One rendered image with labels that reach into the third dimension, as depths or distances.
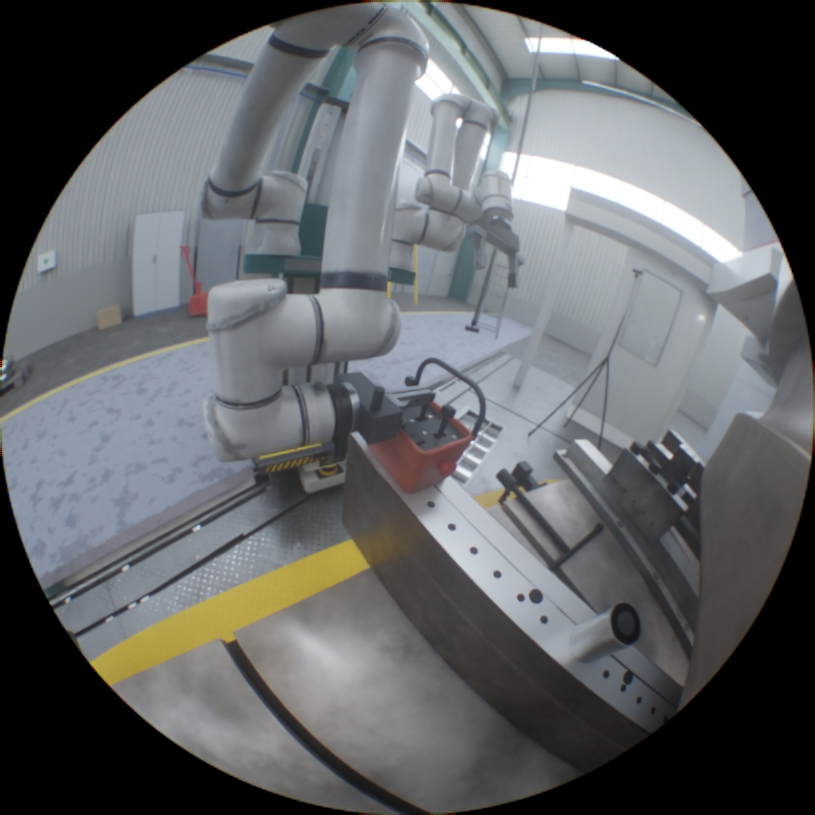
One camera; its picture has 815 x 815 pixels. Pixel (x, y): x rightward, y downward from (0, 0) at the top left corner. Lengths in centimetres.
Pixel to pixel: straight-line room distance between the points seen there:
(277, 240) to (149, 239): 498
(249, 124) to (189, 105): 650
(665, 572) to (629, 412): 246
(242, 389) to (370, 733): 75
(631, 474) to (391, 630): 115
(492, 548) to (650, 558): 112
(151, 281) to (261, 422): 551
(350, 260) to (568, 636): 62
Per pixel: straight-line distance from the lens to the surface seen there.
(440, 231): 111
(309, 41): 57
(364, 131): 38
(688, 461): 140
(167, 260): 575
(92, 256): 640
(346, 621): 77
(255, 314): 26
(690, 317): 373
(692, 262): 368
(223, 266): 651
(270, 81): 61
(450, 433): 49
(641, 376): 352
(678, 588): 152
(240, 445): 32
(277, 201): 89
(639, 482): 135
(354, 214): 32
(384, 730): 78
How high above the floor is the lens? 106
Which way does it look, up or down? 30 degrees down
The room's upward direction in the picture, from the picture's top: 15 degrees clockwise
